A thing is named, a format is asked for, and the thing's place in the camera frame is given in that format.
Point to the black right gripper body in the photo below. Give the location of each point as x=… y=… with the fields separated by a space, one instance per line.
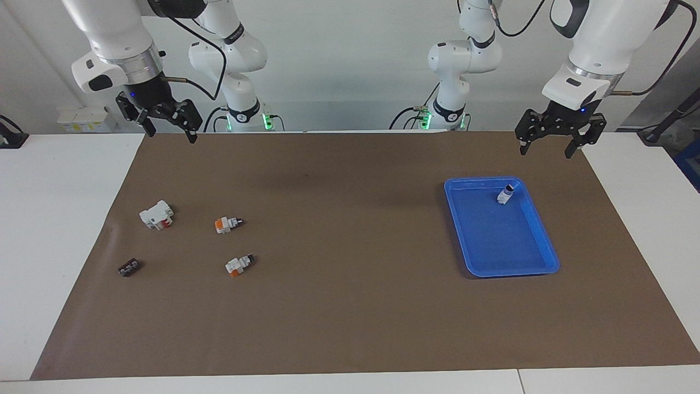
x=147 y=93

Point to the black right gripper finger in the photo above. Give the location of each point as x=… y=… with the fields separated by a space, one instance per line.
x=186 y=116
x=131 y=109

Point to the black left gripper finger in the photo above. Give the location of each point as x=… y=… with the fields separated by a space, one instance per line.
x=591 y=131
x=531 y=126

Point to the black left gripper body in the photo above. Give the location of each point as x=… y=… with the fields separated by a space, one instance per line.
x=569 y=116

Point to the orange white rotary switch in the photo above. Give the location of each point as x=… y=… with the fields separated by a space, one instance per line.
x=504 y=196
x=224 y=225

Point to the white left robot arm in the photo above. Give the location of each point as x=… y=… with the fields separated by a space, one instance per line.
x=465 y=60

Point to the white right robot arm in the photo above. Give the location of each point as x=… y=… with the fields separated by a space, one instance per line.
x=235 y=60

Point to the white background boxes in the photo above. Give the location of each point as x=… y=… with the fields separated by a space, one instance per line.
x=82 y=119

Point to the black stand pole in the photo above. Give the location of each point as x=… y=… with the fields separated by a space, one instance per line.
x=670 y=117

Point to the blue crate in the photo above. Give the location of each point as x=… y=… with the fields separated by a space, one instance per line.
x=690 y=164

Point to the blue plastic tray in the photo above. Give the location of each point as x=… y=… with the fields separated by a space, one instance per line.
x=500 y=241

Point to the small black terminal block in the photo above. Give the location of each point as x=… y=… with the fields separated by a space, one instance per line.
x=129 y=267

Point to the orange white connector lower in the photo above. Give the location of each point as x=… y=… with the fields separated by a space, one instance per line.
x=237 y=266

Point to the brown table mat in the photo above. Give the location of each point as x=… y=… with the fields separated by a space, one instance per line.
x=350 y=306

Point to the black clamp mount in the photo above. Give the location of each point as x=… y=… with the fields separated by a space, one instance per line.
x=11 y=137

